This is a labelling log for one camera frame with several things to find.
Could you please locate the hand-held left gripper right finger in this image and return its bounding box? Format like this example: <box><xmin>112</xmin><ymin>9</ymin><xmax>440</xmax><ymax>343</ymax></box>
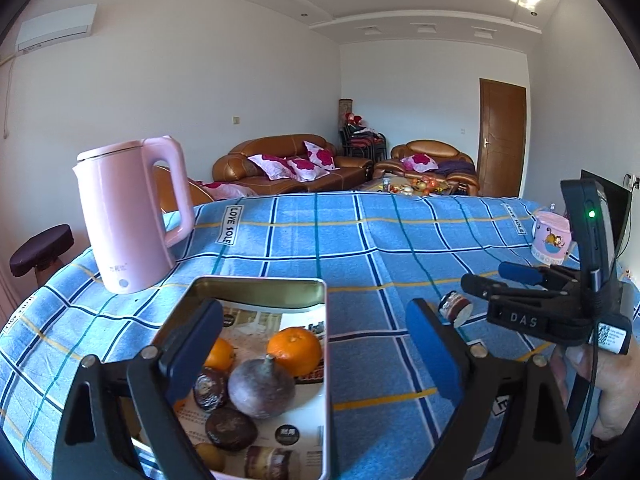
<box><xmin>404</xmin><ymin>297</ymin><xmax>593</xmax><ymax>480</ymax></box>

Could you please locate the dark round cushioned stool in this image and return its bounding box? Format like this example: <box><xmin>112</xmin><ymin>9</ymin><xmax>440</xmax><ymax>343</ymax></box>
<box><xmin>9</xmin><ymin>224</ymin><xmax>74</xmax><ymax>289</ymax></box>

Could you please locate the white wall air conditioner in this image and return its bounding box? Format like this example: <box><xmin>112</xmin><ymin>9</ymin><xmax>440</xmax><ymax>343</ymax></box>
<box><xmin>16</xmin><ymin>3</ymin><xmax>99</xmax><ymax>53</ymax></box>

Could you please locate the blue plaid tablecloth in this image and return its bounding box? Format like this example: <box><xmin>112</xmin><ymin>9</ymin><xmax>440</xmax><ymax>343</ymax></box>
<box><xmin>0</xmin><ymin>192</ymin><xmax>637</xmax><ymax>480</ymax></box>

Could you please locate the pink floral cloth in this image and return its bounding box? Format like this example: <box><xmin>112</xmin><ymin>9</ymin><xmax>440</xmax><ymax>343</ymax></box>
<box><xmin>187</xmin><ymin>177</ymin><xmax>261</xmax><ymax>201</ymax></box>

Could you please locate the purple round fruit with stem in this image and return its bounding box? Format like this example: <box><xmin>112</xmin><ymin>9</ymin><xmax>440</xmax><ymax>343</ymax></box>
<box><xmin>227</xmin><ymin>353</ymin><xmax>297</xmax><ymax>420</ymax></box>

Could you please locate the pink cartoon print tub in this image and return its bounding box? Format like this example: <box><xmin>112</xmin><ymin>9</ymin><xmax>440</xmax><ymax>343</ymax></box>
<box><xmin>530</xmin><ymin>209</ymin><xmax>575</xmax><ymax>266</ymax></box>

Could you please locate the stack of dark chairs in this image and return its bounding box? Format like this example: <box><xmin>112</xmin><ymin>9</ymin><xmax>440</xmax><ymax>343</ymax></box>
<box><xmin>339</xmin><ymin>124</ymin><xmax>389</xmax><ymax>161</ymax></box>

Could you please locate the dark brown round fruit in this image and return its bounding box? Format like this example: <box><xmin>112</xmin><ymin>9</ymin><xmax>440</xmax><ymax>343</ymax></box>
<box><xmin>204</xmin><ymin>407</ymin><xmax>260</xmax><ymax>453</ymax></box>
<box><xmin>192</xmin><ymin>367</ymin><xmax>231</xmax><ymax>411</ymax></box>

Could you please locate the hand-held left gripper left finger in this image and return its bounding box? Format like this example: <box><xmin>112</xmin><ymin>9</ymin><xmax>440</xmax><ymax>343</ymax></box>
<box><xmin>50</xmin><ymin>298</ymin><xmax>226</xmax><ymax>480</ymax></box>

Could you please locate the small yellow-brown round fruit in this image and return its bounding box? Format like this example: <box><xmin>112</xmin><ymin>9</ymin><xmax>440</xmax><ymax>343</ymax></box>
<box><xmin>194</xmin><ymin>442</ymin><xmax>227</xmax><ymax>474</ymax></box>

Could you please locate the coffee table with snacks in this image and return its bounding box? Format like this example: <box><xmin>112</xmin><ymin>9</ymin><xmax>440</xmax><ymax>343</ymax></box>
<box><xmin>359</xmin><ymin>174</ymin><xmax>456</xmax><ymax>196</ymax></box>

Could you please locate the pink electric kettle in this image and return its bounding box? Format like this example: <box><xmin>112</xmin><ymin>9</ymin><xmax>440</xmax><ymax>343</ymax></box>
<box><xmin>72</xmin><ymin>134</ymin><xmax>196</xmax><ymax>295</ymax></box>

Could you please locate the short brown leather sofa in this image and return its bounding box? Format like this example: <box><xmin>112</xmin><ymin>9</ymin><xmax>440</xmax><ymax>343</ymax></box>
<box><xmin>373</xmin><ymin>139</ymin><xmax>480</xmax><ymax>196</ymax></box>

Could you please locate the small dark jar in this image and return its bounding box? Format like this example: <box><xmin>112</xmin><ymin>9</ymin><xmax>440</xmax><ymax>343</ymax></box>
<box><xmin>437</xmin><ymin>292</ymin><xmax>474</xmax><ymax>329</ymax></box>

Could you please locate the white pillow with red flowers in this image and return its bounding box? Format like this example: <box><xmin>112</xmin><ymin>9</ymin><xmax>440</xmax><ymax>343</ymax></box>
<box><xmin>304</xmin><ymin>140</ymin><xmax>337</xmax><ymax>171</ymax></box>
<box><xmin>285</xmin><ymin>157</ymin><xmax>331</xmax><ymax>182</ymax></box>
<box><xmin>401</xmin><ymin>153</ymin><xmax>440</xmax><ymax>172</ymax></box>
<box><xmin>247</xmin><ymin>153</ymin><xmax>296</xmax><ymax>180</ymax></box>

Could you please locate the pink metal tin box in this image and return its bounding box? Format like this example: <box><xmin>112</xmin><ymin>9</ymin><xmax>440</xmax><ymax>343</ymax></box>
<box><xmin>127</xmin><ymin>275</ymin><xmax>332</xmax><ymax>480</ymax></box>

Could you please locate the long brown leather sofa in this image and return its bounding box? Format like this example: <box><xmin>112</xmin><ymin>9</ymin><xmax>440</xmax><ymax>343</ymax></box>
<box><xmin>212</xmin><ymin>133</ymin><xmax>376</xmax><ymax>196</ymax></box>

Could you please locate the orange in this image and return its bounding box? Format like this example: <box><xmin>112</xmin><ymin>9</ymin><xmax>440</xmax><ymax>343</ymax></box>
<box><xmin>266</xmin><ymin>326</ymin><xmax>324</xmax><ymax>379</ymax></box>
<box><xmin>203</xmin><ymin>337</ymin><xmax>236</xmax><ymax>374</ymax></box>

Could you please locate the printed paper leaflet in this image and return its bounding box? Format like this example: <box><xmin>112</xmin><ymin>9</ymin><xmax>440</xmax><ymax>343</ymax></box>
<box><xmin>172</xmin><ymin>299</ymin><xmax>329</xmax><ymax>480</ymax></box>

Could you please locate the brown wooden door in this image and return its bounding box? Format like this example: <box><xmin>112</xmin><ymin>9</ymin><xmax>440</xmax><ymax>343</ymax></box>
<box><xmin>477</xmin><ymin>77</ymin><xmax>528</xmax><ymax>199</ymax></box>

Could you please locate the brown date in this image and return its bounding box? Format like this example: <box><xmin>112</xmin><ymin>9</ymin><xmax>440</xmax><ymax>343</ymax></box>
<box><xmin>243</xmin><ymin>444</ymin><xmax>296</xmax><ymax>480</ymax></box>

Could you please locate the brown leather armchair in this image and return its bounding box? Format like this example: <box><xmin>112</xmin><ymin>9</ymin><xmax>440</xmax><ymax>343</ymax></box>
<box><xmin>152</xmin><ymin>163</ymin><xmax>216</xmax><ymax>214</ymax></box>

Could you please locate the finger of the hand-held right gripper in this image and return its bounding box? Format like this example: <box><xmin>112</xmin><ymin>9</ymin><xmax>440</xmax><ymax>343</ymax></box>
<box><xmin>460</xmin><ymin>272</ymin><xmax>577</xmax><ymax>307</ymax></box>
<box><xmin>498</xmin><ymin>261</ymin><xmax>584</xmax><ymax>289</ymax></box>

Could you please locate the black flat television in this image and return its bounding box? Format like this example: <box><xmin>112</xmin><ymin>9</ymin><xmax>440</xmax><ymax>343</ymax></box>
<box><xmin>579</xmin><ymin>168</ymin><xmax>631</xmax><ymax>264</ymax></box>

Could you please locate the purple blanket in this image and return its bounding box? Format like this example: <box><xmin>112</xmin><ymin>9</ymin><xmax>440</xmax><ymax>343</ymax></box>
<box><xmin>434</xmin><ymin>158</ymin><xmax>476</xmax><ymax>177</ymax></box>

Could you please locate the person's right hand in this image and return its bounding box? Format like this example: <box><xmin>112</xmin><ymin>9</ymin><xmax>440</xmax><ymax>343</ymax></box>
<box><xmin>562</xmin><ymin>345</ymin><xmax>638</xmax><ymax>451</ymax></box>

